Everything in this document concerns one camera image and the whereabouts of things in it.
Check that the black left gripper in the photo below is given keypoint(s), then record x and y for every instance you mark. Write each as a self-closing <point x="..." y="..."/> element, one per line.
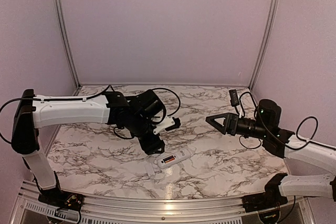
<point x="151" y="147"/>

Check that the orange battery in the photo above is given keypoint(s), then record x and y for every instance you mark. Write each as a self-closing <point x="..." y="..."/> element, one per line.
<point x="169" y="162"/>

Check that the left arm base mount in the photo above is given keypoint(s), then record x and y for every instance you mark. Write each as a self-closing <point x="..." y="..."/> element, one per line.
<point x="60" y="198"/>

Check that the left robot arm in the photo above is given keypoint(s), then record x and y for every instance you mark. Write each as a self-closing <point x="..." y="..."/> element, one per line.
<point x="134" y="113"/>

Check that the aluminium front rail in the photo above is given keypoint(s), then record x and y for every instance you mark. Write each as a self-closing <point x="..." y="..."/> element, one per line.
<point x="104" y="209"/>

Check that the left aluminium frame post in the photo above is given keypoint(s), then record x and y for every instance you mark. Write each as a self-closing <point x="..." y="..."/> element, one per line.
<point x="66" y="43"/>

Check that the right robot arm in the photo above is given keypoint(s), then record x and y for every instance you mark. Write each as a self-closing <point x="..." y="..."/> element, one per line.
<point x="284" y="144"/>

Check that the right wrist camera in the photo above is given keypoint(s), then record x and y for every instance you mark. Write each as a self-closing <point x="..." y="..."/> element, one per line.
<point x="234" y="99"/>

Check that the white remote control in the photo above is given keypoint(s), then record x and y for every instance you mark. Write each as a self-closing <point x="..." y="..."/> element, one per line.
<point x="180" y="156"/>

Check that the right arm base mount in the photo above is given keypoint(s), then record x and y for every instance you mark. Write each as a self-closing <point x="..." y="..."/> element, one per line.
<point x="270" y="198"/>

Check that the purple blue battery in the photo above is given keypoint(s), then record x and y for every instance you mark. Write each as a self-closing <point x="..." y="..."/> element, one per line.
<point x="168" y="159"/>

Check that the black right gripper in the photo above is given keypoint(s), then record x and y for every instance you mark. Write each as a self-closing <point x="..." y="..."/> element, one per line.
<point x="230" y="125"/>

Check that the right aluminium frame post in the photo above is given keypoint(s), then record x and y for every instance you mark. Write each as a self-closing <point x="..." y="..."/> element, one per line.
<point x="264" y="43"/>

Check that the aluminium frame post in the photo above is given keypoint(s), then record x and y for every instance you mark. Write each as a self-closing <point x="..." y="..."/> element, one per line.
<point x="66" y="43"/>
<point x="264" y="43"/>

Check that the white battery cover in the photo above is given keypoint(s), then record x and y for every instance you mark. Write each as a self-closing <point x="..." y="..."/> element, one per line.
<point x="150" y="170"/>

